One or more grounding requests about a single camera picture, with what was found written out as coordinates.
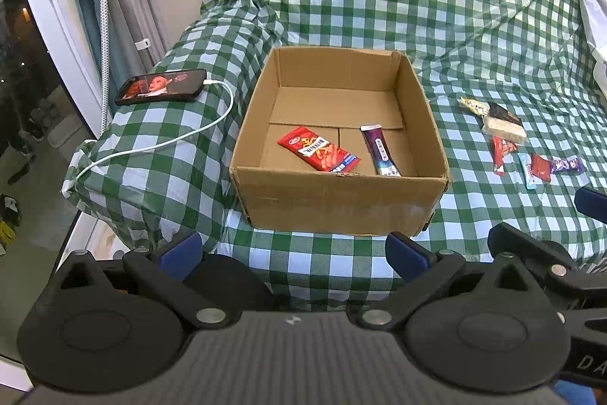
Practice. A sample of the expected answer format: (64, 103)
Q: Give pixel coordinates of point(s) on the beige nougat bar packet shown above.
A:
(505, 130)

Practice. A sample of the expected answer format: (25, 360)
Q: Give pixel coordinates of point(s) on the red square snack packet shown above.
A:
(540, 167)

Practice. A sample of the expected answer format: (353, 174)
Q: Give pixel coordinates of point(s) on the white window frame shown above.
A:
(52, 6)

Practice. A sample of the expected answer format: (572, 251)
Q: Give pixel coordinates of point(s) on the yellow white candy packet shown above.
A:
(474, 106)

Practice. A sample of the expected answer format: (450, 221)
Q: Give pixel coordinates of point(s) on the red stick candy packet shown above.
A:
(498, 156)

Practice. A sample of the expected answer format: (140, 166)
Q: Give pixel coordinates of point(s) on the purple candy packet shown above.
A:
(566, 166)

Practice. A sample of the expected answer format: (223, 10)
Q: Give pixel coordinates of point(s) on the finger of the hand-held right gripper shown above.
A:
(505, 238)
(592, 199)

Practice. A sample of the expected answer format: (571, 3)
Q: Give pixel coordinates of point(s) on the white curtain clip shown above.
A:
(142, 43)

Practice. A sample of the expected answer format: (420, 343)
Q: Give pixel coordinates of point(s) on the purple tube snack packet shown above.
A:
(379, 149)

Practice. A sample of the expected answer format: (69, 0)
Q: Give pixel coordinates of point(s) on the light blue stick packet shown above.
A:
(526, 170)

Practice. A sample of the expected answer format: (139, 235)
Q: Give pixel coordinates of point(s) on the brown cardboard box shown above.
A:
(332, 201)

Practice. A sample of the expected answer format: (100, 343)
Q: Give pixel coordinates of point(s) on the black and white small packet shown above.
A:
(510, 147)

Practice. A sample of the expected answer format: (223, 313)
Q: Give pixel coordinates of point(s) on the long red snack packet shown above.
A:
(317, 149)

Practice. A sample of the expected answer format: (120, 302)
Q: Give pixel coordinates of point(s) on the white cloth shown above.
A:
(593, 6)

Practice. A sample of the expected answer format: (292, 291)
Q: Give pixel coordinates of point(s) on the dark brown snack packet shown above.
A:
(505, 112)

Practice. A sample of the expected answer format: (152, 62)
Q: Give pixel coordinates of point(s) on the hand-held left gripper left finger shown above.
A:
(181, 249)

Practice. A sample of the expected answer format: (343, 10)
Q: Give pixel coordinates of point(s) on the black smartphone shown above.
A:
(161, 86)

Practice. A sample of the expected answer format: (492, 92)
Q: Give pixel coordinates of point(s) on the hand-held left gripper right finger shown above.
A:
(407, 251)

